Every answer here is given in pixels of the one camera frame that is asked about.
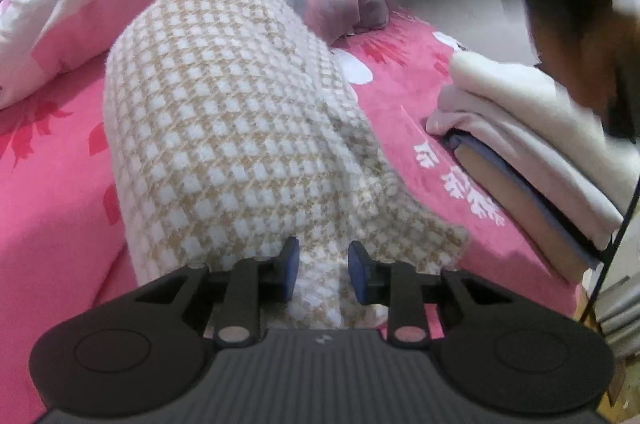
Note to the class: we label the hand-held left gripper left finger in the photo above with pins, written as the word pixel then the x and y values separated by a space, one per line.
pixel 291 266

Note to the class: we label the person's right hand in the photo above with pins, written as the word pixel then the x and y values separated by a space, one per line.
pixel 565 54

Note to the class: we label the pink floral bed sheet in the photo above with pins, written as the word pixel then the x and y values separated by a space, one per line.
pixel 50 164

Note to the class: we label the tan folded garment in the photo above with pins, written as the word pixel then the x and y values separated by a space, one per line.
pixel 520 214

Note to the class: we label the white fleece folded garment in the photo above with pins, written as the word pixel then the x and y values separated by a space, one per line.
pixel 525 94

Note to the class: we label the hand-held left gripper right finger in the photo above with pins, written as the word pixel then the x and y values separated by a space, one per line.
pixel 357 271

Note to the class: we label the beige houndstooth jacket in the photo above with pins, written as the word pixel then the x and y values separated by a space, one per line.
pixel 225 129

